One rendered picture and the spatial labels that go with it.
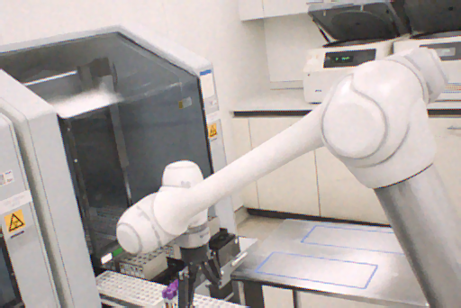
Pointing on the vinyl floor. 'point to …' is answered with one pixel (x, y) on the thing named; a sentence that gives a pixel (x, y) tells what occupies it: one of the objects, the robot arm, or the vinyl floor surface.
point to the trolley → (332, 265)
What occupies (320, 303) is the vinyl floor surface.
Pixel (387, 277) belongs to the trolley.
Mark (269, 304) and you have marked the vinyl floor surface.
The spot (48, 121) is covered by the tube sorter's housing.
